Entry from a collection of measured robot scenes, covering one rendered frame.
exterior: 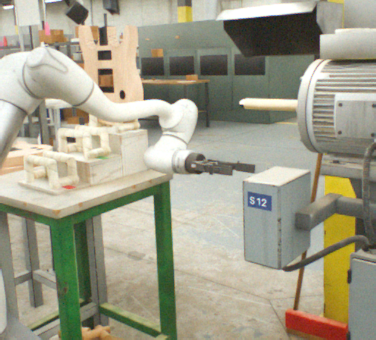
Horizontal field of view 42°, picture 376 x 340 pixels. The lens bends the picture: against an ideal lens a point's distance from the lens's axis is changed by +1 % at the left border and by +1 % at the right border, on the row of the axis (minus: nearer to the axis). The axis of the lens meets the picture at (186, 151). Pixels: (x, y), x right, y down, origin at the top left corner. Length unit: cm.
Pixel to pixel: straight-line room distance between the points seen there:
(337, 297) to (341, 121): 149
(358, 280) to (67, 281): 95
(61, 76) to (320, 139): 71
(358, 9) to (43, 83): 87
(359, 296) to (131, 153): 109
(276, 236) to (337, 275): 144
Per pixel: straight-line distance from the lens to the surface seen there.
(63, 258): 171
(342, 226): 243
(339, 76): 128
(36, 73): 140
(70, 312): 179
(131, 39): 194
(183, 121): 178
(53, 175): 183
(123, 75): 197
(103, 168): 191
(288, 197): 112
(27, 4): 321
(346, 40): 127
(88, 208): 174
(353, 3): 143
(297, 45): 158
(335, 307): 262
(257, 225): 114
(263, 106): 145
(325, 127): 127
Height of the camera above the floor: 141
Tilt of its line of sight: 11 degrees down
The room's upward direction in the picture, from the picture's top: 2 degrees counter-clockwise
